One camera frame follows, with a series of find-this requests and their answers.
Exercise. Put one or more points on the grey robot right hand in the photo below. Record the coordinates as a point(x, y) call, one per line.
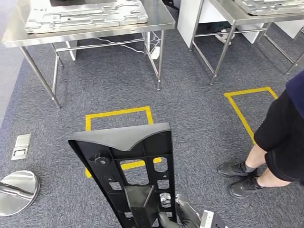
point(187, 214)

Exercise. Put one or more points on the black plastic panel part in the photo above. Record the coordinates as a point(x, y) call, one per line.
point(118, 137)

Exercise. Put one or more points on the steel workbench table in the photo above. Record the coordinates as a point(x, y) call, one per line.
point(223, 9)
point(156, 19)

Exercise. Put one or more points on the person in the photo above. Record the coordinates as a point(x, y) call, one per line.
point(280, 135)

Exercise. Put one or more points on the white power strip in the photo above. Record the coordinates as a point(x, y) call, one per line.
point(155, 53)

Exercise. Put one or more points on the person's white shoe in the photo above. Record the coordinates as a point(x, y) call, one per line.
point(224, 37)

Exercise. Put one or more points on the white cabinet panel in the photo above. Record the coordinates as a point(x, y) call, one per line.
point(251, 34)
point(187, 22)
point(290, 28)

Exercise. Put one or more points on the metal floor outlet box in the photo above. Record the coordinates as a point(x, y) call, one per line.
point(21, 147)

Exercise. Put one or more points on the grey metal stamped plate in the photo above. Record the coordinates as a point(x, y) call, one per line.
point(268, 7)
point(83, 17)

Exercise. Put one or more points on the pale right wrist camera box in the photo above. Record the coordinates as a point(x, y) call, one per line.
point(211, 220)

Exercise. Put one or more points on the chrome round post base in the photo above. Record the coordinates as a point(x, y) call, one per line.
point(19, 192)

